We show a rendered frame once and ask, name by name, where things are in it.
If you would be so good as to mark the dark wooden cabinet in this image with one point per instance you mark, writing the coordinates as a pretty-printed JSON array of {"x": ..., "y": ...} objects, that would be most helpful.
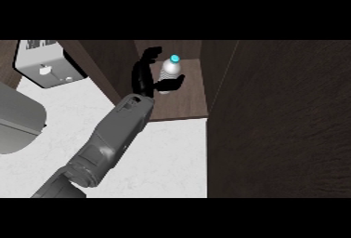
[{"x": 183, "y": 102}]

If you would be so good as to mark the clear bottled water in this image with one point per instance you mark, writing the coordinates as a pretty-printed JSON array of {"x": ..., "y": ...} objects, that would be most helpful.
[{"x": 170, "y": 69}]

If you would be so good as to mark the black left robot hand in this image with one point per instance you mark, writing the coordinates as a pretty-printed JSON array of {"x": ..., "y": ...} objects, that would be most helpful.
[{"x": 140, "y": 77}]

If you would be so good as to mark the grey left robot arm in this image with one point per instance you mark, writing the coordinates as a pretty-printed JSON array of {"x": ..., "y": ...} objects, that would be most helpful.
[{"x": 113, "y": 133}]

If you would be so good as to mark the grey rounded appliance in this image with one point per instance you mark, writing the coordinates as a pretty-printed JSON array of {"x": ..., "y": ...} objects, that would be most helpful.
[{"x": 18, "y": 121}]

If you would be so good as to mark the silver toaster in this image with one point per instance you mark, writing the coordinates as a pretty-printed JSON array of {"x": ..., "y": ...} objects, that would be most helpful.
[{"x": 46, "y": 68}]

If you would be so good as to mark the dark wooden cabinet door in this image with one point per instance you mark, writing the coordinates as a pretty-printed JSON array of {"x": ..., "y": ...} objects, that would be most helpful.
[{"x": 283, "y": 124}]

